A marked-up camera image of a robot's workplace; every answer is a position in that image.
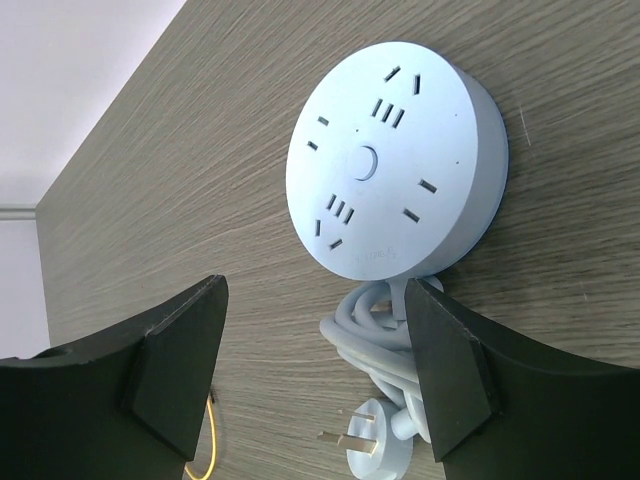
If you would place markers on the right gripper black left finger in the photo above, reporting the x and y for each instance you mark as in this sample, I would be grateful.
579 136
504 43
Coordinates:
126 402

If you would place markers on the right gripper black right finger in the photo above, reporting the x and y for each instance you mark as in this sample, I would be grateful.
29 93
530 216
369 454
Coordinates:
501 405

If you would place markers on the light blue cable holder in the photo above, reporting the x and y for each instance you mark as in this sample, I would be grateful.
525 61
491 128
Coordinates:
396 167

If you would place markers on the vertical aluminium corner post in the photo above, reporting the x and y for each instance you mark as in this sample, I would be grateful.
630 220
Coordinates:
17 212

